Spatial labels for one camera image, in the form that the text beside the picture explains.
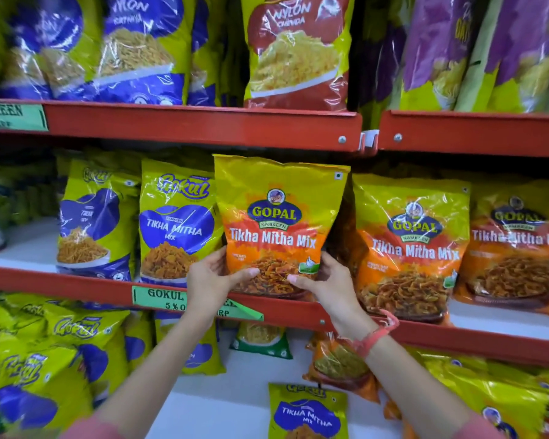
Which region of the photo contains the red green snack packet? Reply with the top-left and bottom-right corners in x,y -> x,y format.
241,0 -> 356,112

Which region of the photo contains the person's right forearm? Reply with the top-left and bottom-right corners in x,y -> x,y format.
365,334 -> 479,439

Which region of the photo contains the row of shadowed green packets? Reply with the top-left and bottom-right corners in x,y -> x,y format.
0,148 -> 74,230

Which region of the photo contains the pink sleeve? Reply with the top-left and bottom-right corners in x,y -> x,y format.
59,415 -> 125,439
452,413 -> 505,439

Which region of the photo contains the person's left forearm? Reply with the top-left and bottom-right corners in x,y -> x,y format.
93,310 -> 220,439

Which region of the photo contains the long red metal shelf beam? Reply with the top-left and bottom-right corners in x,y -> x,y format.
0,264 -> 549,369

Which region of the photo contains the person's left hand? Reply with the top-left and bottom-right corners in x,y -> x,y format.
186,246 -> 260,319

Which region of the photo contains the small green white snack packet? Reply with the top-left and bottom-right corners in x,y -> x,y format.
230,321 -> 294,360

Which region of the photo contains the green paper shelf label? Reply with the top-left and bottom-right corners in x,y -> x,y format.
131,285 -> 265,322
0,103 -> 49,132

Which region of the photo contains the purple green snack packet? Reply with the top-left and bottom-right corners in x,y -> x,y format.
399,0 -> 475,111
360,0 -> 409,129
484,0 -> 549,115

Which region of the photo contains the white plastic label clip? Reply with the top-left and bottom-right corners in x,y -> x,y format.
358,129 -> 380,157

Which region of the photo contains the pile of yellow packets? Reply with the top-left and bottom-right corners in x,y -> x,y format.
383,346 -> 549,439

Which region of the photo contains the yellow orange snack packet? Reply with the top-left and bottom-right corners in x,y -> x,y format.
454,180 -> 549,319
351,173 -> 471,324
326,189 -> 362,281
213,154 -> 351,301

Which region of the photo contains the person's right hand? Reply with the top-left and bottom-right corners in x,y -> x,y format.
286,251 -> 378,340

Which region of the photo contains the pile of blue green packets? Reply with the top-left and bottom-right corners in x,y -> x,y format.
0,291 -> 155,436

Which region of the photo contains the pink wristband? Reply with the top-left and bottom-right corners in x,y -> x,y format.
347,309 -> 400,360

